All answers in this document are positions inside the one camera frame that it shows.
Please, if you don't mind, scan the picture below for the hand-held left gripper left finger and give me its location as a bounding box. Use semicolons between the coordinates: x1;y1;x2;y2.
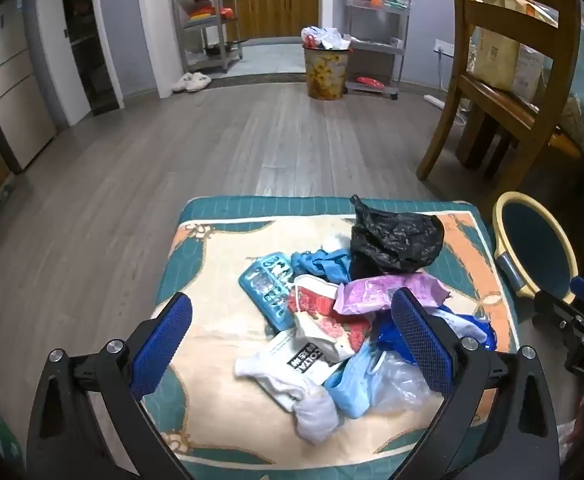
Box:
26;291;195;480

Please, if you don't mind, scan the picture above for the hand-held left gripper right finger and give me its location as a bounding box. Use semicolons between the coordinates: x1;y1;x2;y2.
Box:
391;287;560;480

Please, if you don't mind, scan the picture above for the blue foil wrapper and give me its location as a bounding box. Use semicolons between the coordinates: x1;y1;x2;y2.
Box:
374;305;498;366

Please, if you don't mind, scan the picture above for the clear plastic bag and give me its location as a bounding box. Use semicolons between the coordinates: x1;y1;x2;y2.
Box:
367;355;445;413

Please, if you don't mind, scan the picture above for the blue bin with cream rim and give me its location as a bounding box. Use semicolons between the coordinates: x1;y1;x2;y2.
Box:
492;191;580;303

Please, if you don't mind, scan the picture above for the floral trash can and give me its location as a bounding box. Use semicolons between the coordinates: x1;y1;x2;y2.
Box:
302;45;353;101

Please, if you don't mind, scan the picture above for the teal orange printed mat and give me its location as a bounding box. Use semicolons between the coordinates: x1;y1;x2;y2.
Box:
139;195;520;480

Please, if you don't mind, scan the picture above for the purple wrapper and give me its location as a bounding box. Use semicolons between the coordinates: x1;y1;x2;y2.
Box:
333;274;453;316

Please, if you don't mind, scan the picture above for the blue face mask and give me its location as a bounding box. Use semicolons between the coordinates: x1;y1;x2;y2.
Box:
324;342;387;420

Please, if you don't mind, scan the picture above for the red floral white packet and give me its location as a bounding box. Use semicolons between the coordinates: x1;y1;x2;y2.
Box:
288;275;373;363

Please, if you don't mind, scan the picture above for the black plastic bag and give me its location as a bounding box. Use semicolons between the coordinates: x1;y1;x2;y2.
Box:
349;194;445;276

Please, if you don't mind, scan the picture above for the teal plastic tray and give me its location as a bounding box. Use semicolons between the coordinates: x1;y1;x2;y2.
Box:
238;252;297;332

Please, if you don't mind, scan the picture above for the white paper with black label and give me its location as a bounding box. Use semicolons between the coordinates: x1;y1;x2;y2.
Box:
267;330;340;386

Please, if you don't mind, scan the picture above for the blue crumpled glove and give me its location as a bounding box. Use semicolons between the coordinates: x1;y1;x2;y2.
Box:
291;247;353;283

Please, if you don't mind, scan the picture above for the white tissue ball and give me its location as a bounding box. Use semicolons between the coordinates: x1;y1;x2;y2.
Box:
321;232;353;253

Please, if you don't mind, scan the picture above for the white cloth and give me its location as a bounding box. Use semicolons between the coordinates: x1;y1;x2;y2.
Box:
234;352;340;445

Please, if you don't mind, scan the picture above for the dark wooden stool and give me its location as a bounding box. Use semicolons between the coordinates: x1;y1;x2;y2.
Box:
457;105;520;181

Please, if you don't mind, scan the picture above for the wooden chair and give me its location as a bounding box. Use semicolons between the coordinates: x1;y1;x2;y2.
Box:
416;0;584;206

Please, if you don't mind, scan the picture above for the white paper bag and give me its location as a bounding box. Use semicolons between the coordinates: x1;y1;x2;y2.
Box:
514;45;545;98

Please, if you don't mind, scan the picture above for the kraft paper bag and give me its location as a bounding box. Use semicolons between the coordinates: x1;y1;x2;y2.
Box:
472;0;523;91

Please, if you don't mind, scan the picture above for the white refrigerator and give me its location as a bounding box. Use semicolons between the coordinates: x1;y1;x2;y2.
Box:
0;0;57;171

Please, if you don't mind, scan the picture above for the metal shelf on wheels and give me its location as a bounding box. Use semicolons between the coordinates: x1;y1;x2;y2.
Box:
344;0;413;98

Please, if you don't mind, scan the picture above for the white red plastic bag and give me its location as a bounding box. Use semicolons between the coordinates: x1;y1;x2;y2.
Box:
301;25;353;52

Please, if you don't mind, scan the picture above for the metal shelf with red basin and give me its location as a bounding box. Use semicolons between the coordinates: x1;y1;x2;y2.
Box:
168;0;245;73

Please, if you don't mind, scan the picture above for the red basin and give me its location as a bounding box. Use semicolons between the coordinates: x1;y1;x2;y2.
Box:
189;0;235;22

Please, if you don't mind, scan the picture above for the wooden kitchen cabinet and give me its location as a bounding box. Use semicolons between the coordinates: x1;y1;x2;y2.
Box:
234;0;320;41

